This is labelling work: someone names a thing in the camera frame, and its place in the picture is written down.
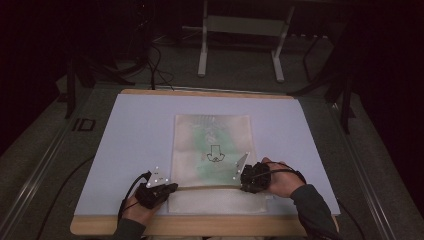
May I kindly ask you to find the black metal stand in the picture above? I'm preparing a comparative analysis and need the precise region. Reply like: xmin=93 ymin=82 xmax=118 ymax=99
xmin=57 ymin=53 xmax=136 ymax=120
xmin=287 ymin=31 xmax=357 ymax=135

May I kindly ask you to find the white metal stand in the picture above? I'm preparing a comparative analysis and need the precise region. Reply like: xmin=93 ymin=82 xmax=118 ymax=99
xmin=181 ymin=0 xmax=297 ymax=83

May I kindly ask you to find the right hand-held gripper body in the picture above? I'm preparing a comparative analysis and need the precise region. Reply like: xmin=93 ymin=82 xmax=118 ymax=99
xmin=232 ymin=152 xmax=272 ymax=195

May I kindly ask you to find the person's left hand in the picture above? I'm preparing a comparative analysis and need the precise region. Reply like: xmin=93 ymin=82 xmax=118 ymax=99
xmin=121 ymin=194 xmax=158 ymax=227

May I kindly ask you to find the wooden table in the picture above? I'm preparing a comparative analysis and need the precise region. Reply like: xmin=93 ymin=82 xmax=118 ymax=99
xmin=69 ymin=88 xmax=341 ymax=237

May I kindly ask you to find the black floor cables bundle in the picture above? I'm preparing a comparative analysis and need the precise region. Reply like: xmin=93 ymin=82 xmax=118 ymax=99
xmin=133 ymin=33 xmax=176 ymax=92

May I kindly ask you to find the pale blue table mat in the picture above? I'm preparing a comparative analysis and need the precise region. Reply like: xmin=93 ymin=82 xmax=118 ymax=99
xmin=73 ymin=92 xmax=342 ymax=217

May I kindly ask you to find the person's right hand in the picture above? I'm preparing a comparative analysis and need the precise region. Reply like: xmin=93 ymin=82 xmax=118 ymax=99
xmin=261 ymin=157 xmax=307 ymax=199

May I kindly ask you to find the aluminium floor rail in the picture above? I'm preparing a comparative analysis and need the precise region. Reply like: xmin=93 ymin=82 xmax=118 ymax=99
xmin=328 ymin=99 xmax=399 ymax=240
xmin=0 ymin=99 xmax=88 ymax=240

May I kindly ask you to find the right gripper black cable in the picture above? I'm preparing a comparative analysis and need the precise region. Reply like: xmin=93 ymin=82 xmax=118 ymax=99
xmin=265 ymin=161 xmax=308 ymax=185

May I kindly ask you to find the black floor cable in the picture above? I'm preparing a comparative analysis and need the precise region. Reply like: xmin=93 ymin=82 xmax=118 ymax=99
xmin=34 ymin=154 xmax=96 ymax=240
xmin=336 ymin=199 xmax=368 ymax=240

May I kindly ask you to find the translucent zip bag green print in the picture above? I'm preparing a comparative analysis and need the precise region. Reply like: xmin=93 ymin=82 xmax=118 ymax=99
xmin=167 ymin=114 xmax=268 ymax=215

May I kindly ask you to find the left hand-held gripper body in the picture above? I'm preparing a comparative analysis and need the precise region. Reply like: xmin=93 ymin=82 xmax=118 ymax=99
xmin=134 ymin=165 xmax=174 ymax=211

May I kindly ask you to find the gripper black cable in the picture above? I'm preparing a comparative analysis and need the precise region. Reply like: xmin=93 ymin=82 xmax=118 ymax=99
xmin=117 ymin=170 xmax=152 ymax=222
xmin=265 ymin=161 xmax=308 ymax=185

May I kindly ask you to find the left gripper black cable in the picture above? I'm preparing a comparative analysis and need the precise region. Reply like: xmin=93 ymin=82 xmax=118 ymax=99
xmin=117 ymin=170 xmax=152 ymax=222

